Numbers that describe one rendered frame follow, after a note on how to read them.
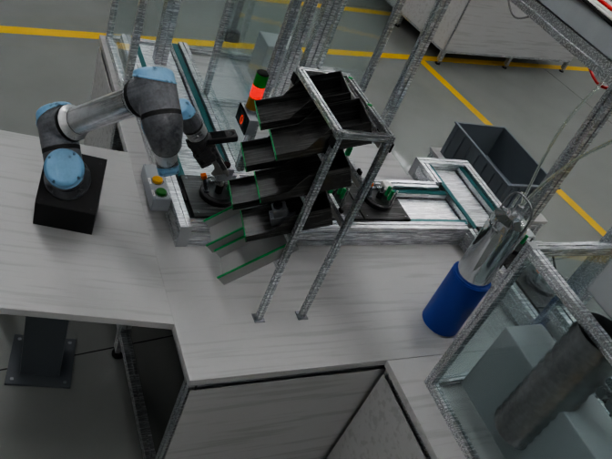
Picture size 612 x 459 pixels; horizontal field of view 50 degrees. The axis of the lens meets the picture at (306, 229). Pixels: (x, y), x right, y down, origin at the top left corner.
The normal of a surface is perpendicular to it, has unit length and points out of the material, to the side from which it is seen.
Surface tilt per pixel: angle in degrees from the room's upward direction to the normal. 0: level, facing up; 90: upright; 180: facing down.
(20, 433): 0
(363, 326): 0
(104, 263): 0
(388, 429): 90
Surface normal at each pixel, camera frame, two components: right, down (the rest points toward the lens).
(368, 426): -0.88, 0.00
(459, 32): 0.47, 0.68
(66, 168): 0.31, 0.05
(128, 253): 0.33, -0.73
